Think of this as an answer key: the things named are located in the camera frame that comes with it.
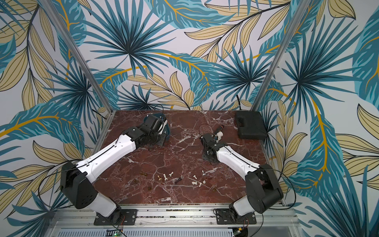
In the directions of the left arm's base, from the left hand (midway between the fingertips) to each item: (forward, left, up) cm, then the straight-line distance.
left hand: (161, 138), depth 82 cm
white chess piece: (-16, -2, -18) cm, 24 cm away
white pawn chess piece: (-14, -4, -17) cm, 23 cm away
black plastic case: (+20, -58, -11) cm, 63 cm away
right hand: (-4, -27, -12) cm, 30 cm away
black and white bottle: (+21, -38, -18) cm, 47 cm away
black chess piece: (-16, -10, -18) cm, 26 cm away
